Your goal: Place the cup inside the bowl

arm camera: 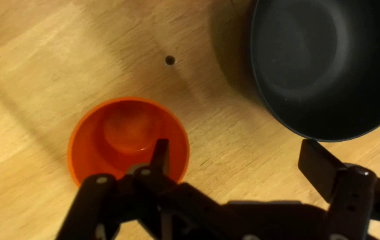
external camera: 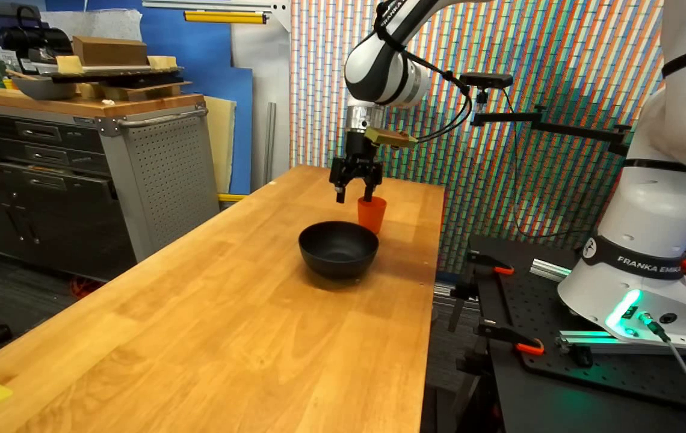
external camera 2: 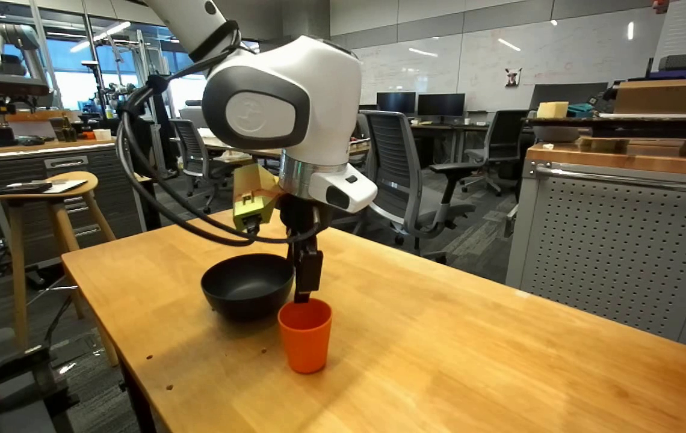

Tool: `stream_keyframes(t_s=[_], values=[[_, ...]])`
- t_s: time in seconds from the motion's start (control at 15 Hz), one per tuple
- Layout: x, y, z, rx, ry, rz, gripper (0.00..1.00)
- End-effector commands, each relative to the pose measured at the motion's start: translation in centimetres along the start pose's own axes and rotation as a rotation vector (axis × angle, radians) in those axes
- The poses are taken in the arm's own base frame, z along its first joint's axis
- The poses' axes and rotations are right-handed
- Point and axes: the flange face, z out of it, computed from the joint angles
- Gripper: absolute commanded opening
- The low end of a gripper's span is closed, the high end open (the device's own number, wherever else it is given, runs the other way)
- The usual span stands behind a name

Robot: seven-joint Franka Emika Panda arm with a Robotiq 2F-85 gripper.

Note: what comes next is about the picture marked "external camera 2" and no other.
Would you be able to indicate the black bowl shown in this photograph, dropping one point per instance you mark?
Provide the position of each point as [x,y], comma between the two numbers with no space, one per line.
[236,292]

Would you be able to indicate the grey mesh office chair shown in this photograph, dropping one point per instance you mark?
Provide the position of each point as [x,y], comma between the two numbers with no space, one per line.
[398,170]

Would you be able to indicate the orange plastic cup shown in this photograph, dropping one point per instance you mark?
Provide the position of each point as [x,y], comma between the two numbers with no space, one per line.
[307,340]

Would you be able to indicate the brown wooden box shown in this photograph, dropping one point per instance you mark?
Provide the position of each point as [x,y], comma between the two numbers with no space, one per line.
[663,96]

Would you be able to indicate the black office chair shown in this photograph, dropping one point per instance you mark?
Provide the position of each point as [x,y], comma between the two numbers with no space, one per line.
[505,136]

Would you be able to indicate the yellow foam block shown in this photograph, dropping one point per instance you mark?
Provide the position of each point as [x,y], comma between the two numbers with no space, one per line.
[552,108]

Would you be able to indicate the wall whiteboard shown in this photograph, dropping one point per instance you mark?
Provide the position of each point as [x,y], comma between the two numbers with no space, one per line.
[470,69]

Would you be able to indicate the grey drawer cabinet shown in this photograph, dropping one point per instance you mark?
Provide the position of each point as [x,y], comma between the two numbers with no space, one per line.
[60,183]

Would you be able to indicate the dark flat device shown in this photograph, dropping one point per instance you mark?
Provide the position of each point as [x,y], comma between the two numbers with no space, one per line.
[28,185]

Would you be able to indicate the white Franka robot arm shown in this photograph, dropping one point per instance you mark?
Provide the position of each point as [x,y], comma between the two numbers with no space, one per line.
[326,87]

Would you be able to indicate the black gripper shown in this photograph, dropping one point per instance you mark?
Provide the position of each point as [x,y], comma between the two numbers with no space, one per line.
[304,225]

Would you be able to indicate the wooden stool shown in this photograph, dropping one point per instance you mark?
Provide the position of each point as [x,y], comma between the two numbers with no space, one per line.
[19,273]

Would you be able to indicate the wooden open crate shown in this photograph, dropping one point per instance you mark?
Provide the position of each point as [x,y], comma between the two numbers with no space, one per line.
[638,144]

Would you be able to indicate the black computer monitor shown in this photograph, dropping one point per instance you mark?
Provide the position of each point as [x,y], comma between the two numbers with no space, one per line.
[440,105]
[395,101]

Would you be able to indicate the yellow mounted wrist camera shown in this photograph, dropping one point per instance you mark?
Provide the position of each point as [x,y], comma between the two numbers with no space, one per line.
[251,209]

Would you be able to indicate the grey perforated tool cabinet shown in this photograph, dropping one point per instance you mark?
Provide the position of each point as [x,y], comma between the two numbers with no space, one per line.
[614,249]

